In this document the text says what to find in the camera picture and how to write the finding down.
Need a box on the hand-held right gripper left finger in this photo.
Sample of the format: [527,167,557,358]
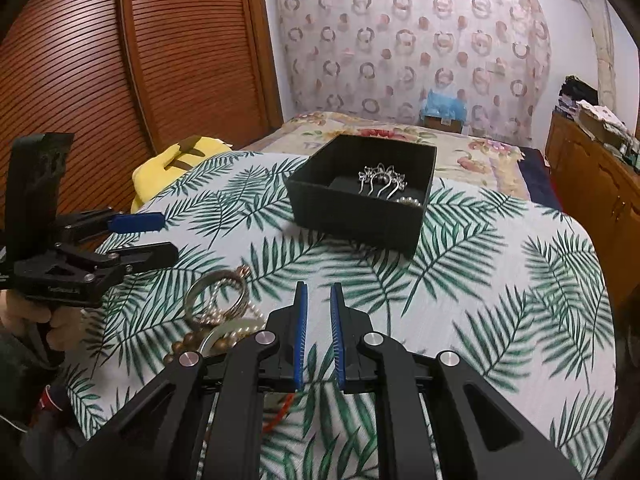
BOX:
[65,281,308,480]

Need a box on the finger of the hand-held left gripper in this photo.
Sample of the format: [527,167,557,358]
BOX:
[54,241,179,282]
[55,210,165,242]

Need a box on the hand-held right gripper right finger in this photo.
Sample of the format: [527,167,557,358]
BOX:
[329,282,583,480]

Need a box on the silver bangle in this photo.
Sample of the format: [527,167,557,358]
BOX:
[183,270,249,324]

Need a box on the red braided cord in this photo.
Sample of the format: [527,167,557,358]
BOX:
[261,392,297,434]

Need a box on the pale jade bangle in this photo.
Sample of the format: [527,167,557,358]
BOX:
[197,317,261,357]

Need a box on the brown wooden bead bracelet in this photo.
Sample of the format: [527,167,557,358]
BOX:
[164,327,251,364]

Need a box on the black jewelry box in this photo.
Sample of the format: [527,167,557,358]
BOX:
[284,133,437,257]

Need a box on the person's left forearm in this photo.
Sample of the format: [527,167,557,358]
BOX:
[0,332,101,480]

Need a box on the person's left hand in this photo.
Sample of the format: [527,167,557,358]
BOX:
[0,290,85,361]

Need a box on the yellow plush toy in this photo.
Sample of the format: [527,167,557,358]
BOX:
[131,136,233,213]

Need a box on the leaf print cloth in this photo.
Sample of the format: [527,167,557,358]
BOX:
[62,152,617,480]

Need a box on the brown slatted wardrobe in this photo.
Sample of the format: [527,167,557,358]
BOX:
[0,0,284,243]

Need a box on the silver hair comb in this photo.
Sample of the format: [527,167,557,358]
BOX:
[357,162,407,202]

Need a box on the floral blanket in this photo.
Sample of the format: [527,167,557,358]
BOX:
[240,111,532,202]

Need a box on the small cardboard box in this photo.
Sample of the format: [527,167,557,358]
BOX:
[422,114,466,134]

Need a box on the navy blanket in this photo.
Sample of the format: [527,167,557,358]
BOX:
[517,147,557,211]

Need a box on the blue plastic bag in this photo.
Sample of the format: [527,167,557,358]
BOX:
[419,89,471,122]

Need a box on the wooden cabinet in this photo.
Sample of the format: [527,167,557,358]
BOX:
[544,110,640,311]

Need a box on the circle pattern curtain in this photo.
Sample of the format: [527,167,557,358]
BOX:
[275,0,552,141]

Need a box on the cardboard box with floral cloth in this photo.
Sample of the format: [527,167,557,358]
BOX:
[575,100,637,144]

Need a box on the black bag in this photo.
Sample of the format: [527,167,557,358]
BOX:
[560,76,600,107]

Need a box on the beige pipe cover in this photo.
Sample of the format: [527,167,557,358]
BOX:
[586,0,617,107]

